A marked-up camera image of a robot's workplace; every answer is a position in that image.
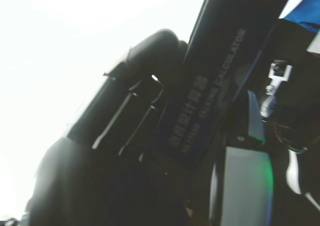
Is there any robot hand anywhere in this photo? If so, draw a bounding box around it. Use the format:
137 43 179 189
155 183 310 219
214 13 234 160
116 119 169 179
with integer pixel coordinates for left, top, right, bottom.
19 28 276 226

